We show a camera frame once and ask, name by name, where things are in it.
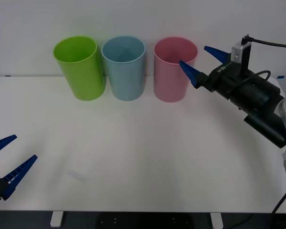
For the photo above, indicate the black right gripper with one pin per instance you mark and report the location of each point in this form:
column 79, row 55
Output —
column 225, row 78

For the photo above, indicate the pink plastic waste bin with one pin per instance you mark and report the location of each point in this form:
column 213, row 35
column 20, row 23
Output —
column 168, row 81

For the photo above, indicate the white table leg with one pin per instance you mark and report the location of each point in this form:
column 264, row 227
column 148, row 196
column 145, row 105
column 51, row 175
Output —
column 56, row 219
column 217, row 220

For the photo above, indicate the pale blue plastic waste bin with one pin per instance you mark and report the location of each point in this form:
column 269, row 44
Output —
column 125, row 78

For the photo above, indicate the green plastic waste bin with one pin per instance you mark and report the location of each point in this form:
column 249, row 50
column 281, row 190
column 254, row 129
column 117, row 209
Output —
column 83, row 76

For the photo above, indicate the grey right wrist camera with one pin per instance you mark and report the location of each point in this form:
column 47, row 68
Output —
column 239, row 53

